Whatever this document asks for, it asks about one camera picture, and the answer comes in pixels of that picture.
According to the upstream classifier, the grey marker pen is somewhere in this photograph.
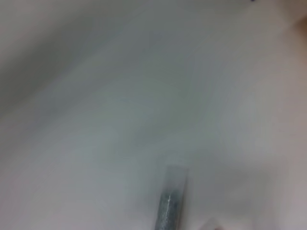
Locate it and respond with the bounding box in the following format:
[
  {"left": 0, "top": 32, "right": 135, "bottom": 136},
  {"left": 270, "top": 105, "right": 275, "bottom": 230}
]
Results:
[{"left": 154, "top": 165, "right": 190, "bottom": 230}]

